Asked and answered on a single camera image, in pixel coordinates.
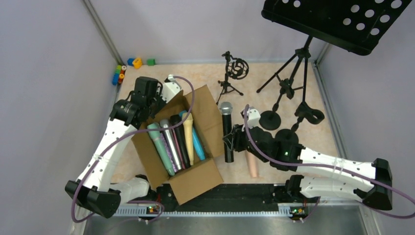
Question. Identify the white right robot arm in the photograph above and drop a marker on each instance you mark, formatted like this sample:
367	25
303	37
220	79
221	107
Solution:
316	174

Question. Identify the silver grey microphone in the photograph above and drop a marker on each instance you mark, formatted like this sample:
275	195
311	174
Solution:
168	133

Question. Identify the black round-base stand with holder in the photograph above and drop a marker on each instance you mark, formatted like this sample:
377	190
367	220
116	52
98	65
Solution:
303	112

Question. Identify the black round-base stand with clip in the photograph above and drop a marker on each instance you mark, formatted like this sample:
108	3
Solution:
270	119

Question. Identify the teal blue microphone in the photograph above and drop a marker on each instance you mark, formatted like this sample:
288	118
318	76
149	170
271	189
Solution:
198	148

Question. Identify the black shock mount tripod stand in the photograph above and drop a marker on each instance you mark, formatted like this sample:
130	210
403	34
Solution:
236	69

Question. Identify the black music stand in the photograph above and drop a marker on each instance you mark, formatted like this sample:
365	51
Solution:
354	25

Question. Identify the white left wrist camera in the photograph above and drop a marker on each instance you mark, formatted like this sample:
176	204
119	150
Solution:
170	88

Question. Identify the cream yellow microphone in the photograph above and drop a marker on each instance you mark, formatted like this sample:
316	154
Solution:
188	126

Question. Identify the beige pink microphone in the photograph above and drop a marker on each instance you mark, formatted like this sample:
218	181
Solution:
252	164

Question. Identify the blue toy block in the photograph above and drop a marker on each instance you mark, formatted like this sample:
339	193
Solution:
130	61

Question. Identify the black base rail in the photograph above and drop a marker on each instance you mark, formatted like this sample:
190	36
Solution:
234	200

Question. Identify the green toy block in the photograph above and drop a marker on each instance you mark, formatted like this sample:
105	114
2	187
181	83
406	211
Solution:
151	62

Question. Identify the green cylinder toy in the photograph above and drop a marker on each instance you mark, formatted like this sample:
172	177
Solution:
118	69

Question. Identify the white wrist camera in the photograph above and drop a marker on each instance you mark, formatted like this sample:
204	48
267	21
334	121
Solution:
170	88
253	117

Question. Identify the black microphone silver grille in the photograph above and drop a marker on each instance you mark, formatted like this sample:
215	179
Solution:
226	110

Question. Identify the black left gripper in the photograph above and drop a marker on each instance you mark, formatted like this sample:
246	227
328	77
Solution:
155	105

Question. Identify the blue cylinder toy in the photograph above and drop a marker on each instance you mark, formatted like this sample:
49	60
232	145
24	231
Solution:
115	79

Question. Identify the mint green microphone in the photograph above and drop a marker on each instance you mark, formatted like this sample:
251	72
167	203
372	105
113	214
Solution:
159	140

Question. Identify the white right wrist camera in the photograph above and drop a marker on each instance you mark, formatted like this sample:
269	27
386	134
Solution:
253	117

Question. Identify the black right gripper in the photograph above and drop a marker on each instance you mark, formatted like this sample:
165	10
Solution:
240	140

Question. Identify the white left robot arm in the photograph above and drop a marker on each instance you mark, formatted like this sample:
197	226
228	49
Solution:
93	189

